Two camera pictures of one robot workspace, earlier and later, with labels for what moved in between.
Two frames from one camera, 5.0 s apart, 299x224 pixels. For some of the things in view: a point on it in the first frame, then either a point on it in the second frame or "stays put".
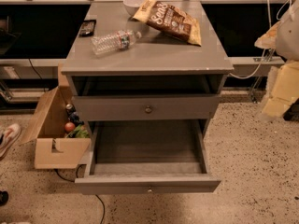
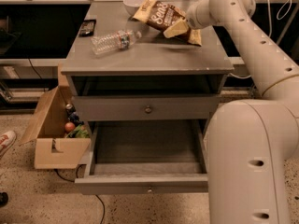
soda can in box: [70, 108] stays put
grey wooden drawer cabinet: [149, 97] stays put
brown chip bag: [171, 21] stays put
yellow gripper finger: [267, 40] → [198, 16]
